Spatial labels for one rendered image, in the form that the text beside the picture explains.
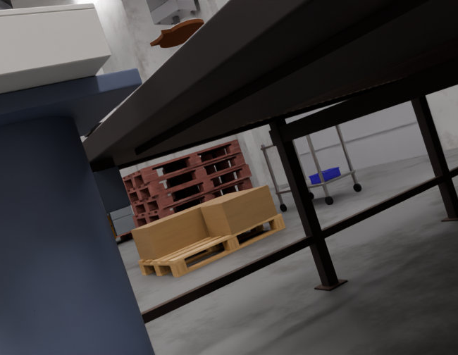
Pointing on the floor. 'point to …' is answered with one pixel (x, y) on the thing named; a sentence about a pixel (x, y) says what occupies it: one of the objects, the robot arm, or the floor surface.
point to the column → (58, 227)
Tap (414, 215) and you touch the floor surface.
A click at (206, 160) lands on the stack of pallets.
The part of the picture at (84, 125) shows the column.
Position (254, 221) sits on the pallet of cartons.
